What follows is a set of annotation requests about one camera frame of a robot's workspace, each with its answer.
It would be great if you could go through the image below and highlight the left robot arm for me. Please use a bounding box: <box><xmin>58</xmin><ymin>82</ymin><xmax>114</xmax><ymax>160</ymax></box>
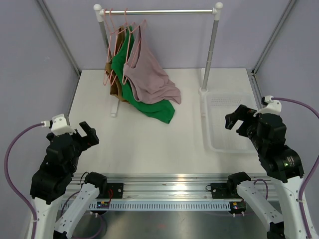
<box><xmin>30</xmin><ymin>119</ymin><xmax>108</xmax><ymax>239</ymax></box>

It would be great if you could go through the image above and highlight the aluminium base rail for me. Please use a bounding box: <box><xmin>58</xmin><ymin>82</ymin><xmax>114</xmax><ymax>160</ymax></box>
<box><xmin>62</xmin><ymin>173</ymin><xmax>305</xmax><ymax>203</ymax></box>

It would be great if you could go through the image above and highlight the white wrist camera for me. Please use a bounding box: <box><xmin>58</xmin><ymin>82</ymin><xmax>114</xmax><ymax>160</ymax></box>
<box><xmin>41</xmin><ymin>114</ymin><xmax>76</xmax><ymax>136</ymax></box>
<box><xmin>253</xmin><ymin>96</ymin><xmax>282</xmax><ymax>117</ymax></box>

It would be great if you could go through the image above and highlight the green tank top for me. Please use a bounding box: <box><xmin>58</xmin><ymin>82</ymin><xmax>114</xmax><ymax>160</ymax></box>
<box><xmin>111</xmin><ymin>26</ymin><xmax>175</xmax><ymax>124</ymax></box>

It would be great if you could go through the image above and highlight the mauve pink tank top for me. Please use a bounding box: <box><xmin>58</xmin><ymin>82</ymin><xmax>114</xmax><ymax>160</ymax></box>
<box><xmin>124</xmin><ymin>20</ymin><xmax>181</xmax><ymax>104</ymax></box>

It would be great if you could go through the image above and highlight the brown tank top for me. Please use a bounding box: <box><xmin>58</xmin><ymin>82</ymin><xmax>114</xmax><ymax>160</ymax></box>
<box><xmin>103</xmin><ymin>26</ymin><xmax>129</xmax><ymax>103</ymax></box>

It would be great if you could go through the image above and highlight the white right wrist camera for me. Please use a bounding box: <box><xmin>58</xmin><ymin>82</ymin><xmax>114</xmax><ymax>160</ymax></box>
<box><xmin>253</xmin><ymin>96</ymin><xmax>282</xmax><ymax>117</ymax></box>

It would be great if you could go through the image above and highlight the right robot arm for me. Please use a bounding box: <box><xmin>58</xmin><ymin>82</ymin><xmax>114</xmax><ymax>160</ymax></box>
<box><xmin>225</xmin><ymin>105</ymin><xmax>319</xmax><ymax>239</ymax></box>

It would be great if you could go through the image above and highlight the pink wire hanger front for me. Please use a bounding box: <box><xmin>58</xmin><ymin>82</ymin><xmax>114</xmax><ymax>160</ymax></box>
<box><xmin>122</xmin><ymin>8</ymin><xmax>147</xmax><ymax>85</ymax></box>

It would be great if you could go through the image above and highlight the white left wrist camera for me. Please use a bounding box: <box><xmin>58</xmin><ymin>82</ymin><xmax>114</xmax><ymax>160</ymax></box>
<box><xmin>41</xmin><ymin>114</ymin><xmax>76</xmax><ymax>136</ymax></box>

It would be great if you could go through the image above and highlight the pink wire hanger back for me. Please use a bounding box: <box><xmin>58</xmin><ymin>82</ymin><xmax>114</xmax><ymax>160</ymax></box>
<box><xmin>103</xmin><ymin>8</ymin><xmax>123</xmax><ymax>86</ymax></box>

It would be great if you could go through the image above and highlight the pink wire hanger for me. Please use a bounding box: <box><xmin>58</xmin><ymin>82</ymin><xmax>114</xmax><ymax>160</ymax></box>
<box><xmin>122</xmin><ymin>8</ymin><xmax>147</xmax><ymax>85</ymax></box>
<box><xmin>103</xmin><ymin>8</ymin><xmax>123</xmax><ymax>86</ymax></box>
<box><xmin>108</xmin><ymin>22</ymin><xmax>136</xmax><ymax>86</ymax></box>

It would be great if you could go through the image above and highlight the white clothes rack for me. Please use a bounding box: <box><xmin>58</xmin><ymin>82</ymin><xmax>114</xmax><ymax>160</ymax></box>
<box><xmin>93</xmin><ymin>2</ymin><xmax>223</xmax><ymax>116</ymax></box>

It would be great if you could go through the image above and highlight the white slotted cable duct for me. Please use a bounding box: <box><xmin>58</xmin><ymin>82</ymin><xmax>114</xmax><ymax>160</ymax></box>
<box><xmin>87</xmin><ymin>201</ymin><xmax>230</xmax><ymax>211</ymax></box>

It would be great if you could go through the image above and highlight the white plastic basket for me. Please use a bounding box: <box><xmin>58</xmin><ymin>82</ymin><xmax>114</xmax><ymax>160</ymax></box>
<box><xmin>200</xmin><ymin>91</ymin><xmax>260</xmax><ymax>153</ymax></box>

